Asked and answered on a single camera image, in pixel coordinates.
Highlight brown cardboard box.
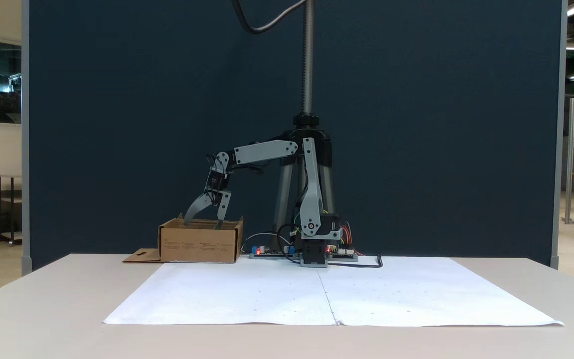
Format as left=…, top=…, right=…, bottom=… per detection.
left=122, top=214, right=245, bottom=264

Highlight blue circuit board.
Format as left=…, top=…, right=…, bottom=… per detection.
left=249, top=244, right=298, bottom=260

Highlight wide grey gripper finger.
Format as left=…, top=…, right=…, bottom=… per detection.
left=183, top=191, right=217, bottom=226

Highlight orange wire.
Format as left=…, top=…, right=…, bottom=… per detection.
left=340, top=224, right=365, bottom=256

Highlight white paper sheet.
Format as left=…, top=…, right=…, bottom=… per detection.
left=317, top=256, right=565, bottom=328
left=103, top=261, right=338, bottom=326

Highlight framed wall window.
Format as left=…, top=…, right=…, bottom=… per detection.
left=0, top=35, right=22, bottom=129

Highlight black and grey tripod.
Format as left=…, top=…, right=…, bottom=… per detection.
left=271, top=0, right=338, bottom=256

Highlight thin grey cable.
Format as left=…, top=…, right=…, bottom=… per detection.
left=240, top=231, right=288, bottom=251

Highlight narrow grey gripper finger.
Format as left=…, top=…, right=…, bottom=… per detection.
left=214, top=190, right=232, bottom=230

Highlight dark blue partition panel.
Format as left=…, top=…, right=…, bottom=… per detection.
left=21, top=0, right=568, bottom=276

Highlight black base cable bundle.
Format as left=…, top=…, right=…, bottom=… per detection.
left=276, top=223, right=301, bottom=264

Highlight long black power cable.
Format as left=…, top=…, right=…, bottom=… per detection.
left=328, top=253, right=384, bottom=269

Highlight circuit board with coloured wires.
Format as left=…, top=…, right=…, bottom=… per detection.
left=326, top=243, right=359, bottom=262

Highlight black shelf rack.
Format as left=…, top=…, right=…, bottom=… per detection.
left=0, top=174, right=23, bottom=246

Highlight grey camera cable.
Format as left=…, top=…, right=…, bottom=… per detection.
left=231, top=0, right=308, bottom=35

